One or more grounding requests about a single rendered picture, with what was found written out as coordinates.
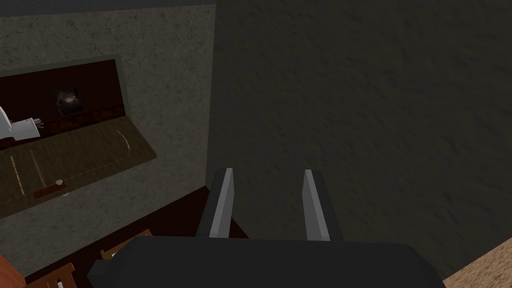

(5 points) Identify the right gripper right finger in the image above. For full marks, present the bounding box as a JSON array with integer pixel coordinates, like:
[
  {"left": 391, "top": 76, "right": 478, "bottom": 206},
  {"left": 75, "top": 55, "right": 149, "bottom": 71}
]
[{"left": 302, "top": 169, "right": 345, "bottom": 243}]

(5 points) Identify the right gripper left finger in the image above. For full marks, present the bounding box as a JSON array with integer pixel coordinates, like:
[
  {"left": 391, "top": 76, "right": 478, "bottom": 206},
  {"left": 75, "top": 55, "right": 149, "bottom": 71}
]
[{"left": 195, "top": 167, "right": 235, "bottom": 239}]

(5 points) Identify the brown door leaf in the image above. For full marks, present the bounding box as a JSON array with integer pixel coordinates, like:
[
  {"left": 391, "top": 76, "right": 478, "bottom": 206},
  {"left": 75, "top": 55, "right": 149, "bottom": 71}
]
[{"left": 0, "top": 115, "right": 158, "bottom": 220}]

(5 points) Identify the wooden chair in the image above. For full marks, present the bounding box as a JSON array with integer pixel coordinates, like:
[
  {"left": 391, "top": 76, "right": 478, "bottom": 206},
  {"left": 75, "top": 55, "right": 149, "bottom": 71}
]
[{"left": 23, "top": 228, "right": 155, "bottom": 288}]

